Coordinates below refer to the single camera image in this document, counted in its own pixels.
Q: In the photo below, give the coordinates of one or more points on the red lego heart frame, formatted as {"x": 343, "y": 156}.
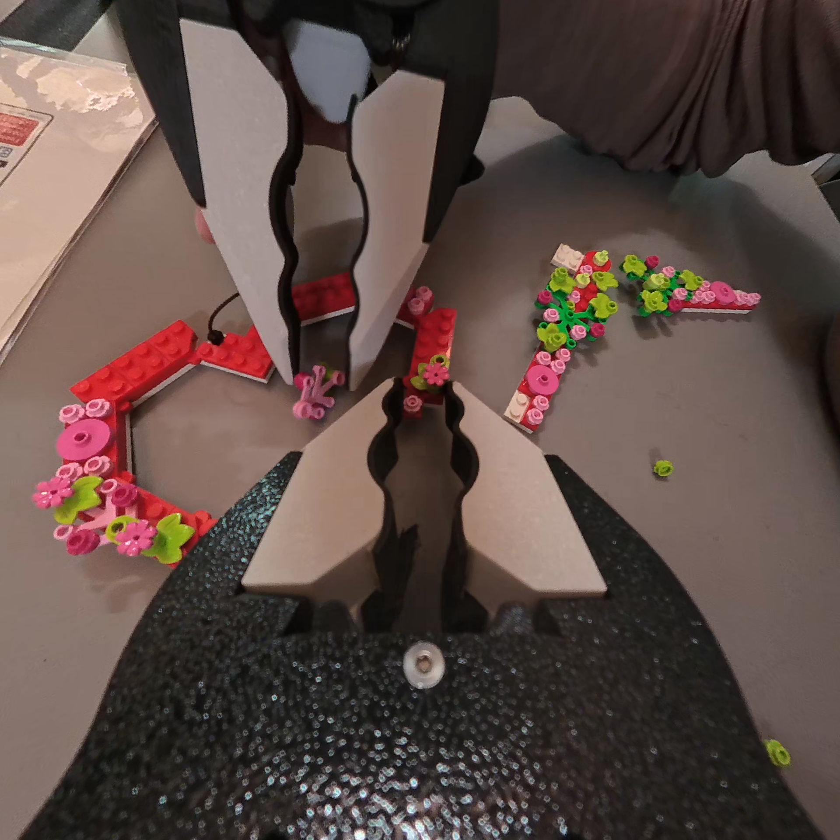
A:
{"x": 144, "y": 364}

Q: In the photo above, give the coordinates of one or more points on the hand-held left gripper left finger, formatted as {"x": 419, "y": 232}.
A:
{"x": 315, "y": 518}

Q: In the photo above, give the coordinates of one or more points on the black mat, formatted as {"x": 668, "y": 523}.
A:
{"x": 59, "y": 19}

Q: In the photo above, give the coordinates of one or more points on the pink lego branch piece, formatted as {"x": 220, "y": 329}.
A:
{"x": 318, "y": 394}

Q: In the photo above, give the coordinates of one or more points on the lime green lego flower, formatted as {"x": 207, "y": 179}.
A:
{"x": 663, "y": 468}
{"x": 778, "y": 753}

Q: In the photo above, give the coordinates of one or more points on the laminated instruction sheet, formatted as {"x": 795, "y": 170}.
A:
{"x": 59, "y": 184}

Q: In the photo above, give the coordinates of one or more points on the person's right forearm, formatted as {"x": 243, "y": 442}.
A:
{"x": 656, "y": 79}

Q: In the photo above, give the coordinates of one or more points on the lego segment with green stems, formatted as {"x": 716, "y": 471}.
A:
{"x": 564, "y": 328}

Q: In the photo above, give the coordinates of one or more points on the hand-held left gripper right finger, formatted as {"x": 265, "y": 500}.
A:
{"x": 525, "y": 525}

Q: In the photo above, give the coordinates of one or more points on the pointed lego flower segment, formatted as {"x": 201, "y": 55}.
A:
{"x": 702, "y": 295}

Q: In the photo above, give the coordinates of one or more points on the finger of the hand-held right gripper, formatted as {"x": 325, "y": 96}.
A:
{"x": 394, "y": 197}
{"x": 236, "y": 197}

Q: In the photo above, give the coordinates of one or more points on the person's right hand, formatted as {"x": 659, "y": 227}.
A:
{"x": 202, "y": 226}

